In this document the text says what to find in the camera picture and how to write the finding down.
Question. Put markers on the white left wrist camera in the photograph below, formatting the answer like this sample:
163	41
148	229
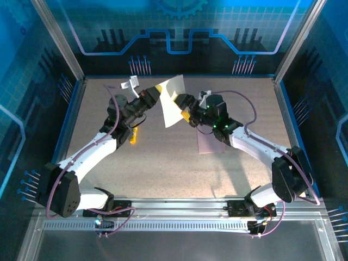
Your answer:
133	81

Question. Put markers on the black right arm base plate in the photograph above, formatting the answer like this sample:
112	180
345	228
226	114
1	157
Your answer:
236	208

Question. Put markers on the aluminium front rail beam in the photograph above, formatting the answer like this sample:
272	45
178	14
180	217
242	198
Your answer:
176	206

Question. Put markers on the pink envelope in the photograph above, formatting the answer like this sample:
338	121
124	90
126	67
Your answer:
209	145

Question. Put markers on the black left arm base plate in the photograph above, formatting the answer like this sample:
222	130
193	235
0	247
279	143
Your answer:
125	209

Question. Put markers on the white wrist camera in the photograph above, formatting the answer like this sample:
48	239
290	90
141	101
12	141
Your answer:
133	81
204	97

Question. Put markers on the yellow glue stick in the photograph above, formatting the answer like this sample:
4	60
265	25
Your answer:
133	139

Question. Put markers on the printed paper letter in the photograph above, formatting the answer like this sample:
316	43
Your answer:
170	111

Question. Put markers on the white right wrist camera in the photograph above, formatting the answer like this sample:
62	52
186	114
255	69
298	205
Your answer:
204	97

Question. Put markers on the grey front platform panel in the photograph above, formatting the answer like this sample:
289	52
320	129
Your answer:
176	244

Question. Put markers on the black connector box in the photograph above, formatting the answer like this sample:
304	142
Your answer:
104	225
255	227

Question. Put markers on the aluminium side rail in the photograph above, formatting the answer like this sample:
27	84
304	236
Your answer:
72	122
286	122

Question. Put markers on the aluminium corner post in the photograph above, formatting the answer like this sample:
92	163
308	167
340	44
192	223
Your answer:
59	40
299	40

